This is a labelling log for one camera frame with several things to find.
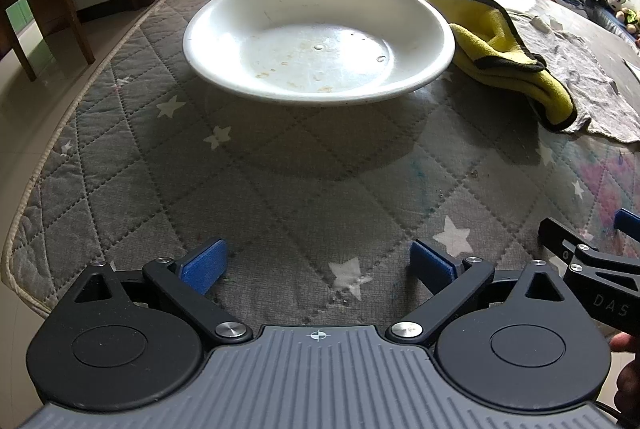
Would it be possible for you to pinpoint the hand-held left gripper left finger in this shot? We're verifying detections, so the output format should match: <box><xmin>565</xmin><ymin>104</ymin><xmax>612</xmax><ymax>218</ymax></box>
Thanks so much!
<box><xmin>70</xmin><ymin>237</ymin><xmax>254</xmax><ymax>346</ymax></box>

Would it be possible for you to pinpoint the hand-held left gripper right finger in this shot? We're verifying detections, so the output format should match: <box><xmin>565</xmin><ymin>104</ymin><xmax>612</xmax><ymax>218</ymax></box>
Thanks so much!
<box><xmin>386</xmin><ymin>239</ymin><xmax>581</xmax><ymax>346</ymax></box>

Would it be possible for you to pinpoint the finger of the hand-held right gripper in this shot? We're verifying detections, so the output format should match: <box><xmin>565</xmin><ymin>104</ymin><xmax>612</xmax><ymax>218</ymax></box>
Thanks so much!
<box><xmin>537</xmin><ymin>217</ymin><xmax>640</xmax><ymax>340</ymax></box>
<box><xmin>614</xmin><ymin>209</ymin><xmax>640</xmax><ymax>237</ymax></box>

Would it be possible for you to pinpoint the yellow black-edged cleaning cloth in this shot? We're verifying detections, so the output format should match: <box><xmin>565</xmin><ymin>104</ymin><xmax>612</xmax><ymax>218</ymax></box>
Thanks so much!
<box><xmin>415</xmin><ymin>0</ymin><xmax>578</xmax><ymax>133</ymax></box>

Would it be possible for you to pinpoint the white round plate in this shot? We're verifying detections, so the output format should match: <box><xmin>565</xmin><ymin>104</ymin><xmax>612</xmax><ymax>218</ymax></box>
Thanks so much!
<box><xmin>182</xmin><ymin>0</ymin><xmax>457</xmax><ymax>107</ymax></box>

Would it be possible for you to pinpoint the person's right hand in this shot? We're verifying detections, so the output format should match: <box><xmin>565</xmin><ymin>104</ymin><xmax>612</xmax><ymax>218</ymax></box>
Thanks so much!
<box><xmin>609</xmin><ymin>331</ymin><xmax>640</xmax><ymax>417</ymax></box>

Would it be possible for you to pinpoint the grey quilted star mattress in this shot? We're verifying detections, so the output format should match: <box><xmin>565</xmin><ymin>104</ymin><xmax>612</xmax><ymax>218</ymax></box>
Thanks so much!
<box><xmin>0</xmin><ymin>0</ymin><xmax>640</xmax><ymax>345</ymax></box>

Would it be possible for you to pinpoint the grey towel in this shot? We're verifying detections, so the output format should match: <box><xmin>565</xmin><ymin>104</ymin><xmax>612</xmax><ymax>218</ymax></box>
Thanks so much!
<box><xmin>510</xmin><ymin>11</ymin><xmax>640</xmax><ymax>144</ymax></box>

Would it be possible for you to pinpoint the small colourful plush toy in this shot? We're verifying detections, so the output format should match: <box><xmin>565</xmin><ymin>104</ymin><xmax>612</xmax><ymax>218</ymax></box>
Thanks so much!
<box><xmin>615</xmin><ymin>6</ymin><xmax>640</xmax><ymax>34</ymax></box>

